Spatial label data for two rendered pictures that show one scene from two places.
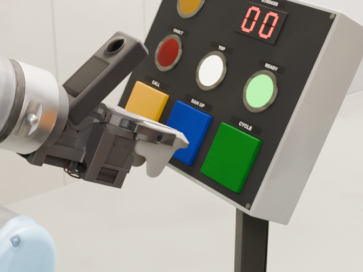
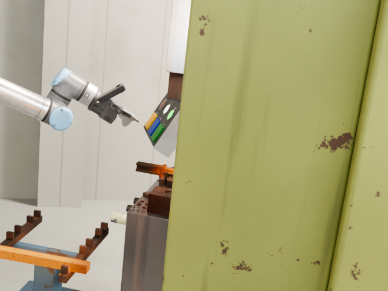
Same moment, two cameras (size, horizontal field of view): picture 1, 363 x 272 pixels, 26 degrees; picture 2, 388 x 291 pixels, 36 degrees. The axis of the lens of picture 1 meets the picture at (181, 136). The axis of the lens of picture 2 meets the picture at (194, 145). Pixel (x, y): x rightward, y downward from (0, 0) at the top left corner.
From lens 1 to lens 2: 174 cm
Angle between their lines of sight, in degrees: 24
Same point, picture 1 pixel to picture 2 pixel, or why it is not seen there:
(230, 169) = (155, 135)
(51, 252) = (70, 116)
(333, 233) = not seen: hidden behind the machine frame
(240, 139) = (160, 127)
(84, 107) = (104, 98)
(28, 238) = (64, 110)
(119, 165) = (112, 118)
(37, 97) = (89, 90)
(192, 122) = (156, 123)
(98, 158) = (105, 113)
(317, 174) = not seen: hidden behind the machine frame
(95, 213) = not seen: hidden behind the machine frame
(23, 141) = (84, 101)
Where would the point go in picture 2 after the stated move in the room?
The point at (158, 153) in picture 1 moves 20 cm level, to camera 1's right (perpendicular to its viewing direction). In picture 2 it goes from (126, 119) to (168, 129)
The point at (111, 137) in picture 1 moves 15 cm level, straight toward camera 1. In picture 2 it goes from (109, 108) to (91, 115)
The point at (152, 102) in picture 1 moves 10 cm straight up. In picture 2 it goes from (152, 118) to (155, 96)
